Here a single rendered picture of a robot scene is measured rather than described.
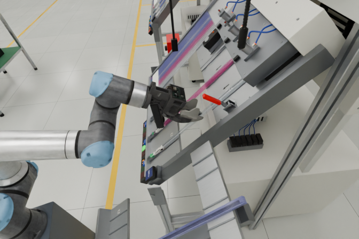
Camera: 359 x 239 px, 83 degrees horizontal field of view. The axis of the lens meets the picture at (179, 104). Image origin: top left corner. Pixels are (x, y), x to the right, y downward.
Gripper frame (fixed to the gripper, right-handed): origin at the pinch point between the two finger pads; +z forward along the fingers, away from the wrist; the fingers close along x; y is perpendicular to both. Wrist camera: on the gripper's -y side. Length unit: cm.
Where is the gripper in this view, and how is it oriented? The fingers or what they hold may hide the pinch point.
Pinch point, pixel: (198, 116)
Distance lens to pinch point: 70.9
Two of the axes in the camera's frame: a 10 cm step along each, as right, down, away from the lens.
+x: -0.9, -6.9, 7.2
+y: 4.3, -6.7, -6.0
